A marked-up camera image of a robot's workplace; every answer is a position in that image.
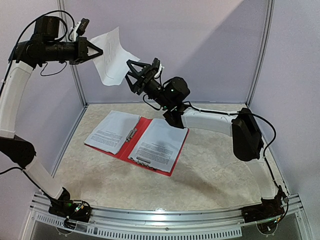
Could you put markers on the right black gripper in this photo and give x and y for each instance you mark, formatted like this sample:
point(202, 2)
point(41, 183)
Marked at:
point(146, 76)

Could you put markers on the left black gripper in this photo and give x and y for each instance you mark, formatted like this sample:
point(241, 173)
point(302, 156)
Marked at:
point(82, 50)

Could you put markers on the stack of printed papers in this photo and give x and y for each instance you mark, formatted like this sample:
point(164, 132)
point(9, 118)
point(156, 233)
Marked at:
point(112, 64)

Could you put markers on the printed paper sheet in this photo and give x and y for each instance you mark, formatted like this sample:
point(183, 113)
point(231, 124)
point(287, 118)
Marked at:
point(111, 133)
point(160, 144)

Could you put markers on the red file folder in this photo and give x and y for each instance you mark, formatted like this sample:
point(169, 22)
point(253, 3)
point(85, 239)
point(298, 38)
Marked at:
point(127, 147)

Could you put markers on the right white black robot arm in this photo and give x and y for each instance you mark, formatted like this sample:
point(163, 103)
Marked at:
point(247, 140)

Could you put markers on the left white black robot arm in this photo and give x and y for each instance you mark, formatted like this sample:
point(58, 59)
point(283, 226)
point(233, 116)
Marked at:
point(44, 46)

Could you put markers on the metal clip folder spine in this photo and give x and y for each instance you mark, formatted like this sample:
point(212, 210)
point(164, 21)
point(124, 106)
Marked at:
point(131, 135)

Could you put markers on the metal clip top of folder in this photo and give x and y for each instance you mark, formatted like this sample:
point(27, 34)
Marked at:
point(143, 162)

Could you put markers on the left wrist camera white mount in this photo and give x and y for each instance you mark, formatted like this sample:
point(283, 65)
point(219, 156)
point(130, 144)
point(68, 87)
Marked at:
point(78, 30)

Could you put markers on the left aluminium frame post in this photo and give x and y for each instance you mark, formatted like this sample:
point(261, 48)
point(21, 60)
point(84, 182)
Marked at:
point(74, 71)

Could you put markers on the aluminium frame post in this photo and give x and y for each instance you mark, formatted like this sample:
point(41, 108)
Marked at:
point(74, 71)
point(262, 51)

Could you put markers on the right aluminium frame post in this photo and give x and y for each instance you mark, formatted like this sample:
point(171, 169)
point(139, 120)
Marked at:
point(262, 51)

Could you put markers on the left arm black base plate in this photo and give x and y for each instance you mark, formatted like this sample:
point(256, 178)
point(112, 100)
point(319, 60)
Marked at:
point(77, 210)

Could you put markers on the aluminium front rail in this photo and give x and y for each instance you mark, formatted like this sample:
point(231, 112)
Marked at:
point(123, 224)

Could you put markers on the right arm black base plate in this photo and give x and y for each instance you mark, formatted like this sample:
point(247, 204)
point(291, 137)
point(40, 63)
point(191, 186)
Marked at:
point(260, 212)

